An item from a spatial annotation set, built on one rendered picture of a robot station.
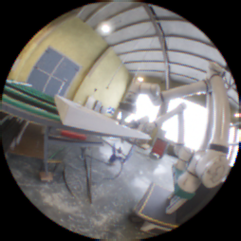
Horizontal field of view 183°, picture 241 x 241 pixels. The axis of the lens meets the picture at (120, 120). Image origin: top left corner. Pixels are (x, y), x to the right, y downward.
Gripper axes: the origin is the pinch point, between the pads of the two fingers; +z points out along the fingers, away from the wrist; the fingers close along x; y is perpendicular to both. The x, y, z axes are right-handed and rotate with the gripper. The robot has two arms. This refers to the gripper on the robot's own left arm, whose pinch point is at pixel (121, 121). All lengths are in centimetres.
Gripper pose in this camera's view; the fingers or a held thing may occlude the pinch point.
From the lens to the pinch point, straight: 52.5
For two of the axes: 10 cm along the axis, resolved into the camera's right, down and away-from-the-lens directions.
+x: 7.6, 3.2, -5.7
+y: -5.1, -2.4, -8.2
